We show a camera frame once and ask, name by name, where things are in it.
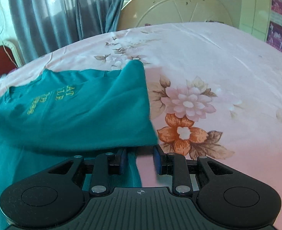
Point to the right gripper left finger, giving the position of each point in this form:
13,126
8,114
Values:
106,165

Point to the red heart-shaped headboard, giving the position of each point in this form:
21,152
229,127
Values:
9,58

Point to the pink floral bed sheet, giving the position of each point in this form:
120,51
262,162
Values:
241,75

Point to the cream round headboard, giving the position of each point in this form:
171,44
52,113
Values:
139,13

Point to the teal long sleeve sweatshirt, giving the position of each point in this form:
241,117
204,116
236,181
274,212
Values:
62,114

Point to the cream wardrobe with posters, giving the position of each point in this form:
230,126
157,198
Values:
263,20

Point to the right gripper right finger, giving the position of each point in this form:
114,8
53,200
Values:
174,165

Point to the blue grey curtain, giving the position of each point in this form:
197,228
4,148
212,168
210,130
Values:
43,26

